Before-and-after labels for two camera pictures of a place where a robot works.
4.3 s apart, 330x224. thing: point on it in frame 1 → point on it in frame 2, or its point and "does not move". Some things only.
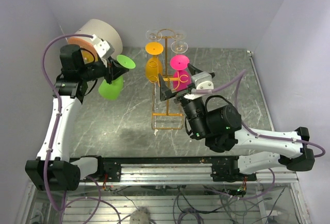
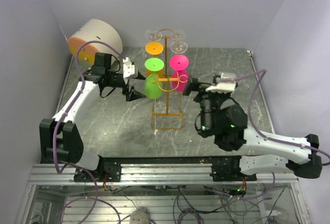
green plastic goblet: (111, 91) → (153, 82)
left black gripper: (114, 70) → (133, 95)
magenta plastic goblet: (182, 79) does not move
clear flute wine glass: (179, 47) does not move
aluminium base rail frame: (105, 170) does not move
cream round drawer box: (104, 29) does not move
